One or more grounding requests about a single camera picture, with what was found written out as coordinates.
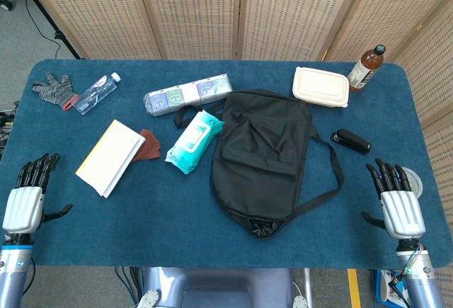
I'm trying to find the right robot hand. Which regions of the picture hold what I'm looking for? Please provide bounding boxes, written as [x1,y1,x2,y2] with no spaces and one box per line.
[360,158,427,241]

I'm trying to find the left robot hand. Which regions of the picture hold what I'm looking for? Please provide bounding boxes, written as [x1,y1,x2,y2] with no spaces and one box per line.
[1,152,74,234]

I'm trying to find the white notebook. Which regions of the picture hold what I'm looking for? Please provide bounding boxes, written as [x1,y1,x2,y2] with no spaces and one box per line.
[75,119,147,199]

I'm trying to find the black fabric bag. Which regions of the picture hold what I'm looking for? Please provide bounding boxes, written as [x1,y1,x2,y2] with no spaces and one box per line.
[173,89,345,240]

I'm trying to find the clear tub of binder clips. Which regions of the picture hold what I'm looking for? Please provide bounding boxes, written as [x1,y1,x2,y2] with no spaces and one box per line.
[403,166,424,195]

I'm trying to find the blue storage box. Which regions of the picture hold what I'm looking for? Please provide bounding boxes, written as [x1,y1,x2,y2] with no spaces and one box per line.
[374,268,413,304]

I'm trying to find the black stapler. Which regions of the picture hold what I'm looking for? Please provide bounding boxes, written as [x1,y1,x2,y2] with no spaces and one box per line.
[330,128,372,154]

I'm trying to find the blue table mat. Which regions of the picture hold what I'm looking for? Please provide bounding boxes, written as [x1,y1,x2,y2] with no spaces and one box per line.
[0,59,447,269]

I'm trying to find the grey striped work glove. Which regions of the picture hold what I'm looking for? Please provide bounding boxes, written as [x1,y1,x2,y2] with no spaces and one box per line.
[32,72,79,112]

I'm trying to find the clear water bottle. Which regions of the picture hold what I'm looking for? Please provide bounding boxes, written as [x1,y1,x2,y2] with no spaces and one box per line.
[71,72,122,115]

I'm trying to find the brown cloth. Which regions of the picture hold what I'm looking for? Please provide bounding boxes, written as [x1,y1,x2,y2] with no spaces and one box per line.
[131,129,163,163]

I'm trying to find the amber tea bottle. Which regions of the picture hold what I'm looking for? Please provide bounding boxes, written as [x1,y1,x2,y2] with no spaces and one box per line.
[347,44,386,93]

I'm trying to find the beige lidded lunch box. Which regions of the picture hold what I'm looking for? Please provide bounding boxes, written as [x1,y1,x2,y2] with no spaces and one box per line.
[292,66,350,109]

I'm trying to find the black tripod stand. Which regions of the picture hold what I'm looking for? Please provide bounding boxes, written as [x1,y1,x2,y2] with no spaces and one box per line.
[13,0,82,59]

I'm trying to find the teal wet wipes pack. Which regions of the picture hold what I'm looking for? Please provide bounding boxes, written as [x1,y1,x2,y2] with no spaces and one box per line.
[165,110,226,175]

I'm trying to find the pocket tissue multipack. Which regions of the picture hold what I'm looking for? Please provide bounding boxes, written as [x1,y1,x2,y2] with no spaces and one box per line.
[142,73,234,117]

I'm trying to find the blue-grey robot torso base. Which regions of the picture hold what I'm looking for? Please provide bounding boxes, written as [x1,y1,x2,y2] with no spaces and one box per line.
[136,267,311,308]

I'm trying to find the woven folding screen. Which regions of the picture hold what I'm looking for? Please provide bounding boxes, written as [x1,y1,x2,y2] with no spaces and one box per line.
[16,0,453,293]

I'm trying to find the black floor cable bundle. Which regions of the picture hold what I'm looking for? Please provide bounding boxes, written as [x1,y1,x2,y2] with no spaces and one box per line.
[0,101,21,146]

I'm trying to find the cables under table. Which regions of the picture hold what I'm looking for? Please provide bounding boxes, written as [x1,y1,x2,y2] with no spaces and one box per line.
[115,267,142,308]

